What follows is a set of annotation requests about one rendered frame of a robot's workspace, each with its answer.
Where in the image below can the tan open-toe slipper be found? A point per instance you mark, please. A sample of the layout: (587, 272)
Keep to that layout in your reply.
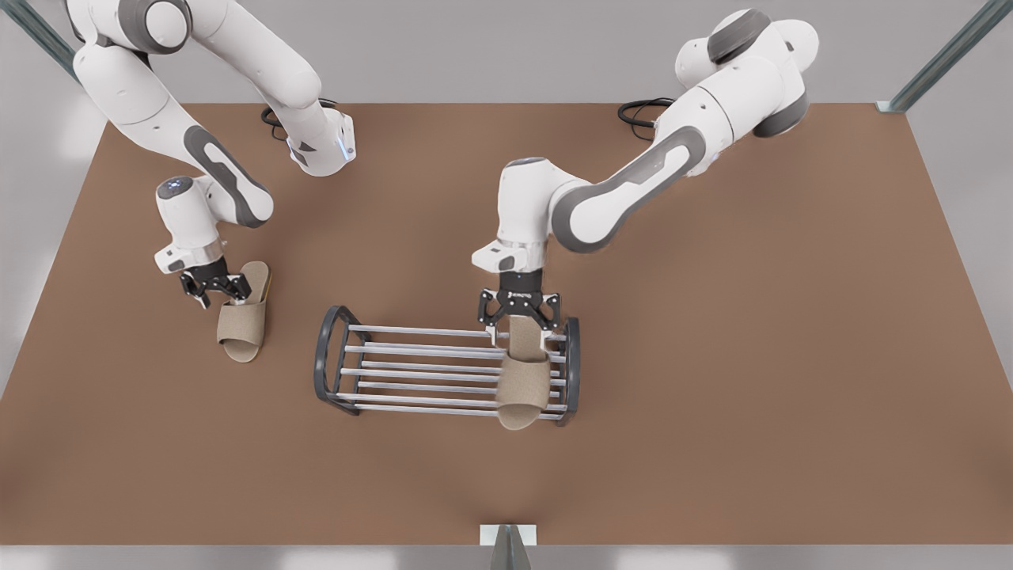
(242, 324)
(522, 388)

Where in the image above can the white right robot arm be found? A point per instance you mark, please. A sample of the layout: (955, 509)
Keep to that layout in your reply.
(134, 95)

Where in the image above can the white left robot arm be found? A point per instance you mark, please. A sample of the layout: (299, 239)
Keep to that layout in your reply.
(712, 103)

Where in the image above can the dark metal shoe rack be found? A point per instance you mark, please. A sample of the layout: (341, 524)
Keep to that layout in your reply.
(427, 372)

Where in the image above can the silver frame post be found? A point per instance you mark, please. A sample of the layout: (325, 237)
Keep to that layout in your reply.
(946, 55)
(508, 548)
(39, 33)

